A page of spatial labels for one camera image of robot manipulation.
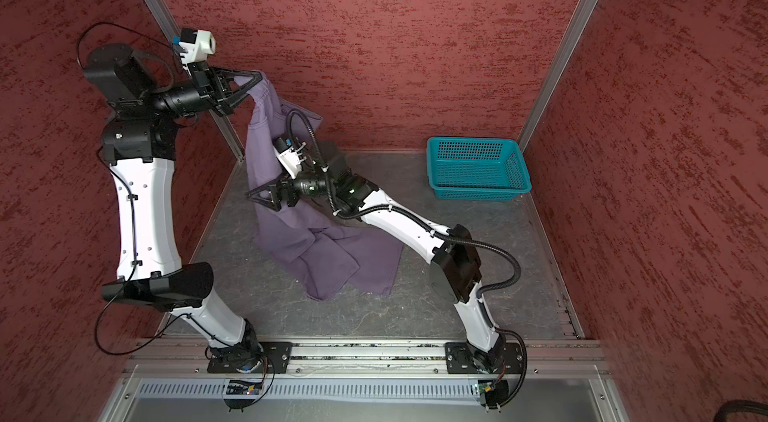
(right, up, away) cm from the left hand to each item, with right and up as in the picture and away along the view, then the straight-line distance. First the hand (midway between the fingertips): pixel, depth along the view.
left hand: (262, 86), depth 53 cm
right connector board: (+49, -70, +18) cm, 87 cm away
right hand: (-7, -20, +12) cm, 24 cm away
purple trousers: (+5, -39, +38) cm, 55 cm away
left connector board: (-15, -69, +19) cm, 73 cm away
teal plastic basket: (+58, -12, +64) cm, 87 cm away
